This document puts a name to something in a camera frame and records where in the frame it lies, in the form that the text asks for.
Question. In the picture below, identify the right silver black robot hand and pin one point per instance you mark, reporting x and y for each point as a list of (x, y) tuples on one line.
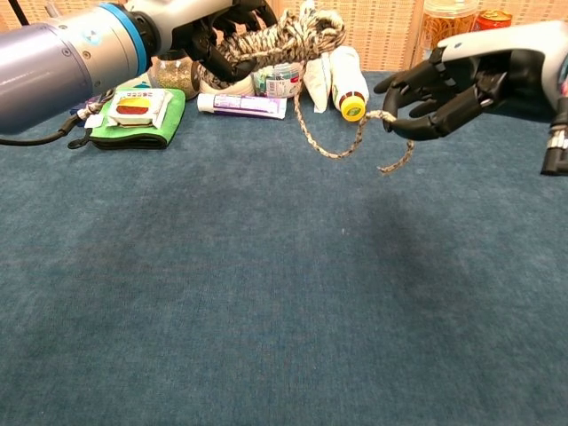
[(488, 66)]

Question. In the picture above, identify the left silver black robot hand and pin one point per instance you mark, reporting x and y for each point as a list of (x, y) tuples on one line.
[(191, 22)]

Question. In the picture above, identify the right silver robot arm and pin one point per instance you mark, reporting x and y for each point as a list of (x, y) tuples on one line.
[(564, 75)]

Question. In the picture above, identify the red drink can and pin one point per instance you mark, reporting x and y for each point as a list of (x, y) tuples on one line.
[(492, 20)]

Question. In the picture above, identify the glass jar black lid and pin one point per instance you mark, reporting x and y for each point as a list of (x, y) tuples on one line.
[(173, 80)]

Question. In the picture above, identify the clear jar of rubber bands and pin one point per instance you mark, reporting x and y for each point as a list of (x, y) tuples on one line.
[(444, 22)]

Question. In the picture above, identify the white ceramic bowl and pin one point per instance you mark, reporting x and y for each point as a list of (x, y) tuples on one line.
[(239, 86)]

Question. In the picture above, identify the green folded cloth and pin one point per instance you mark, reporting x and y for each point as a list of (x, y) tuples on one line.
[(175, 111)]

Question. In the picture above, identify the white purple toothpaste tube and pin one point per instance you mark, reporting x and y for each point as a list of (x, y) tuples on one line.
[(248, 105)]

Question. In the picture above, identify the white burger snack packet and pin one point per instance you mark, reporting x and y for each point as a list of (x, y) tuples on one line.
[(135, 108)]

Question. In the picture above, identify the clear tub of clips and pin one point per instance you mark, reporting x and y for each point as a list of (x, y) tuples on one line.
[(277, 82)]

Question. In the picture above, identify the woven bamboo folding screen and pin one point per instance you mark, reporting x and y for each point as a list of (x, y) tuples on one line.
[(381, 31)]

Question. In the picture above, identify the small white sachet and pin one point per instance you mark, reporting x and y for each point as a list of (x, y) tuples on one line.
[(95, 122)]

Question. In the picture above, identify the white bottle yellow cap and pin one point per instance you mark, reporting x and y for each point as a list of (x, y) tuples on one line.
[(348, 75)]

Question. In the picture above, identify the white stand-up pouch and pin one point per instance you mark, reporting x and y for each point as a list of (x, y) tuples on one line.
[(317, 84)]

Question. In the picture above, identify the black pole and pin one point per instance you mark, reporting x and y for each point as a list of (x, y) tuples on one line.
[(18, 11)]

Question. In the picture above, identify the blue table cloth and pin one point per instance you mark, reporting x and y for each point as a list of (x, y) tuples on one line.
[(266, 346)]

